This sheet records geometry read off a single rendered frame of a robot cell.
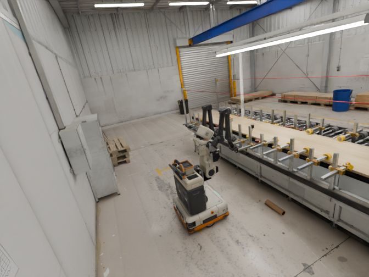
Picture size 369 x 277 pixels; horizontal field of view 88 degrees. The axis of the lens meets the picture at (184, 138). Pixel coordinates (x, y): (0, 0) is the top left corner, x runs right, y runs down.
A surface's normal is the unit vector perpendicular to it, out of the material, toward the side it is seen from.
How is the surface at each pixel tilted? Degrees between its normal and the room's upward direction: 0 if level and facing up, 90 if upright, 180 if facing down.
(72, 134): 90
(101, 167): 90
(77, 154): 90
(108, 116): 90
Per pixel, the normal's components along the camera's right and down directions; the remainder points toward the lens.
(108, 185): 0.40, 0.25
